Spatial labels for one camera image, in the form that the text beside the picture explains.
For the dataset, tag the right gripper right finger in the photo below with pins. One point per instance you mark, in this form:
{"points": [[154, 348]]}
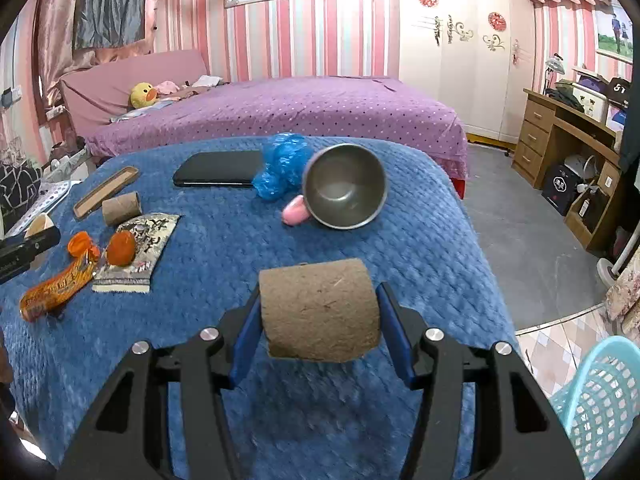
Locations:
{"points": [[482, 414]]}

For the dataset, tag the black phone case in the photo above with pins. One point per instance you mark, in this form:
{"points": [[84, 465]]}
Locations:
{"points": [[236, 168]]}

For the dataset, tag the grey hanging cloth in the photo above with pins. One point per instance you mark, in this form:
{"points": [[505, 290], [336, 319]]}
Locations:
{"points": [[108, 24]]}

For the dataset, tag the small cardboard tube roll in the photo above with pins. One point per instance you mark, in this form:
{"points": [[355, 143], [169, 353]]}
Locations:
{"points": [[121, 208]]}

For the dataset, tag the large cardboard tube roll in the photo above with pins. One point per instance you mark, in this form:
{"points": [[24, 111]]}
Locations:
{"points": [[321, 312]]}

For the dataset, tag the cyan plastic basket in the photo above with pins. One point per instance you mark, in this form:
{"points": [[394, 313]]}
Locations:
{"points": [[597, 407]]}

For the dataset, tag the blue plastic bag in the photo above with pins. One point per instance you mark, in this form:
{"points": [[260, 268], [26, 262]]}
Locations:
{"points": [[285, 157]]}

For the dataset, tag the yellow duck plush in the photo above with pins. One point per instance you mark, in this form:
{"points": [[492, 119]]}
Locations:
{"points": [[142, 95]]}

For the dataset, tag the desk lamp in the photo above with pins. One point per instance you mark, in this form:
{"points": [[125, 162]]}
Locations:
{"points": [[553, 67]]}

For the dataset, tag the white wardrobe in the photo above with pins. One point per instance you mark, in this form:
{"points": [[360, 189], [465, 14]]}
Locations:
{"points": [[475, 56]]}

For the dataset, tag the orange peel piece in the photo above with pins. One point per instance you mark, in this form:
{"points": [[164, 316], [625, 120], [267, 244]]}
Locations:
{"points": [[121, 249]]}

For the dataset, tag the black box under desk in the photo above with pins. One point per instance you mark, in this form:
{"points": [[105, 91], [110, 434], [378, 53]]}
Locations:
{"points": [[560, 187]]}

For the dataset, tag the pink steel-lined mug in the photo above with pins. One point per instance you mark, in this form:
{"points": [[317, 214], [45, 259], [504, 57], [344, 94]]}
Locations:
{"points": [[344, 187]]}

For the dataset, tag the white perforated rack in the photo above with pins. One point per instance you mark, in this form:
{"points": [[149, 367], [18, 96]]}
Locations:
{"points": [[50, 195]]}

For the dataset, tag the beige printed snack packet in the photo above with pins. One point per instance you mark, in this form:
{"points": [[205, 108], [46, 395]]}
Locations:
{"points": [[152, 232]]}

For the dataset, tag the wooden desk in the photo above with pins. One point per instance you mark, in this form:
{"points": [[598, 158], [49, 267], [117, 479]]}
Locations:
{"points": [[552, 131]]}

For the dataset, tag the orange snack wrapper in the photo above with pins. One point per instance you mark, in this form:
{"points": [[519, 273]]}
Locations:
{"points": [[53, 293]]}

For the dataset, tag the purple dotted bed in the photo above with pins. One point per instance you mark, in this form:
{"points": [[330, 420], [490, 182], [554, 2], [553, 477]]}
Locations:
{"points": [[377, 108]]}

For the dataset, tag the pink sofa headboard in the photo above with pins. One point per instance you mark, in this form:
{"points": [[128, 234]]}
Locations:
{"points": [[92, 97]]}

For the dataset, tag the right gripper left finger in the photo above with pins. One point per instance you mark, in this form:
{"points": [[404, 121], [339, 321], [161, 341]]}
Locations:
{"points": [[125, 433]]}

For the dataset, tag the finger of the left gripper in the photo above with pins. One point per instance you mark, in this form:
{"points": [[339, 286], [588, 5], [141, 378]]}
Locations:
{"points": [[18, 253]]}

